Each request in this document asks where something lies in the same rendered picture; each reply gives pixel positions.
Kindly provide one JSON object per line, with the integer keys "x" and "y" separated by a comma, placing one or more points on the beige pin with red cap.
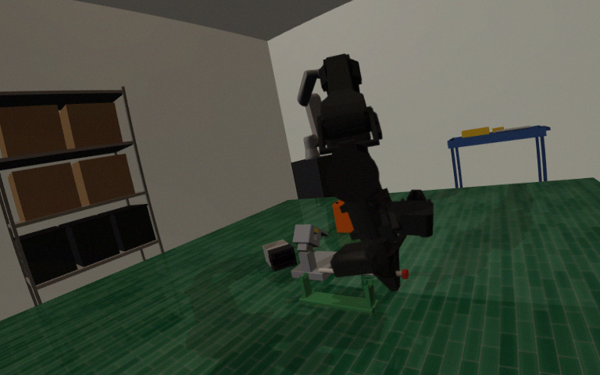
{"x": 404, "y": 273}

